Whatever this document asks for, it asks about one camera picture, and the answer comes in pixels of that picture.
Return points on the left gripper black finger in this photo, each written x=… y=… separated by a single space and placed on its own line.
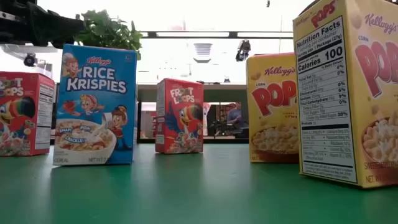
x=53 y=28

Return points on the red Froot Loops cereal box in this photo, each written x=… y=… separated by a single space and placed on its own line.
x=180 y=118
x=21 y=118

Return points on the yellow Corn Pops cereal box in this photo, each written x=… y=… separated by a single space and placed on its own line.
x=270 y=118
x=326 y=93

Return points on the green plant in black pot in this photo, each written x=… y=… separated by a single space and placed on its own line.
x=105 y=29

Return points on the white ceiling vent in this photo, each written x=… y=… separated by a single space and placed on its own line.
x=202 y=49

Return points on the orange and black patterned cloth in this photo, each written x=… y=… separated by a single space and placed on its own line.
x=224 y=113

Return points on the person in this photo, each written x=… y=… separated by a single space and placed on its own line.
x=234 y=115

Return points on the black round ceiling camera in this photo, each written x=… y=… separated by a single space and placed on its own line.
x=30 y=60

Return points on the black overhead light rail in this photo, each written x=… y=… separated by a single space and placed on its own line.
x=233 y=34

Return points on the black hanging camera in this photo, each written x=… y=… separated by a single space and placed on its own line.
x=242 y=51

